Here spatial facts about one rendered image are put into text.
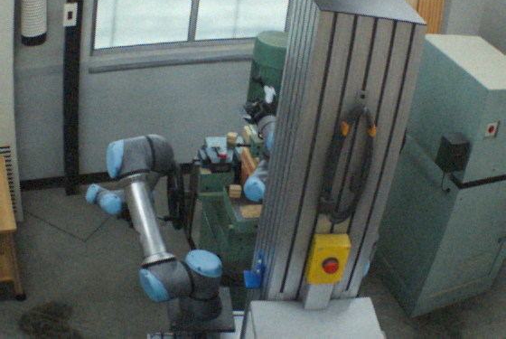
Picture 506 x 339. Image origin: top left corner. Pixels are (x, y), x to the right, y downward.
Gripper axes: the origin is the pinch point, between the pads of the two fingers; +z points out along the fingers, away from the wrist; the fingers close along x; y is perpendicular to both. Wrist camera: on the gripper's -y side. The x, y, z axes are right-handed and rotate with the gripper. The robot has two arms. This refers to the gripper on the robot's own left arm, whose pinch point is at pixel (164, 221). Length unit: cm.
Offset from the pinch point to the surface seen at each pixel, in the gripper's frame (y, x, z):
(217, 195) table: -20.1, -1.3, 12.8
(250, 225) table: -24.7, 19.7, 19.3
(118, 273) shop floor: 73, -51, 25
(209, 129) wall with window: 11, -142, 68
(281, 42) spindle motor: -85, -7, -3
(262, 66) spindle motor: -73, -5, -4
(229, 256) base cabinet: -3.4, 11.3, 27.5
